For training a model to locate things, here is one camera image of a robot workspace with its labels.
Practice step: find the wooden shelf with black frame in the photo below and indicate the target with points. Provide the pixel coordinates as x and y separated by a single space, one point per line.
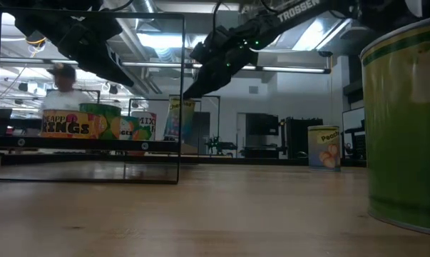
75 143

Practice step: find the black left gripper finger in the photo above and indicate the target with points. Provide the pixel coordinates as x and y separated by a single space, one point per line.
115 73

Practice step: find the peaches can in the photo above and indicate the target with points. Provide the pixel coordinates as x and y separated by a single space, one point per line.
323 150

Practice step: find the white board on stand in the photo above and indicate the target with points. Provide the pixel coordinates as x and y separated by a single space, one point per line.
352 121

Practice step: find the black background robot rig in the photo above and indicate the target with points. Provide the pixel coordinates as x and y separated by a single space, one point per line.
220 145

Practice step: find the mixed fruit can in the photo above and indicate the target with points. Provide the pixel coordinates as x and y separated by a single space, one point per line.
147 123

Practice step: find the large green label can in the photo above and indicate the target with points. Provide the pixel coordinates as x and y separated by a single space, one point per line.
403 142

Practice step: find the pineapple rings can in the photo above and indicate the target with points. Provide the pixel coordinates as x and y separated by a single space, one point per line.
68 125

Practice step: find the black cabinet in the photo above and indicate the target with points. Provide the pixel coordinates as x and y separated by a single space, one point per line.
300 139

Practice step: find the black metal table frame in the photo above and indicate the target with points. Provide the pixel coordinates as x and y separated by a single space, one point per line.
236 160

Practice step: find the dark wall monitor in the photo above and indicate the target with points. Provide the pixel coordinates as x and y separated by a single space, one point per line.
261 125

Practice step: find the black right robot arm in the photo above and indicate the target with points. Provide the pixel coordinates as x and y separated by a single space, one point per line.
296 10

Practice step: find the long ceiling light fixture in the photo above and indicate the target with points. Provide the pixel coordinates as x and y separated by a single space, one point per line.
293 69

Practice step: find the person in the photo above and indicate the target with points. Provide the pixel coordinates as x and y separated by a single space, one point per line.
65 100

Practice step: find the oranges can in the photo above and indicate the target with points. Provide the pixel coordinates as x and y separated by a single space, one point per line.
129 130

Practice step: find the blue cherries can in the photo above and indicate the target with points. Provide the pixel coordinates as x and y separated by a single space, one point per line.
177 121

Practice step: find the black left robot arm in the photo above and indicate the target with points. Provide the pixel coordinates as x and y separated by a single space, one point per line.
50 5

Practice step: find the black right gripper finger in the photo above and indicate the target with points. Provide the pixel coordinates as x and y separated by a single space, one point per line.
211 80

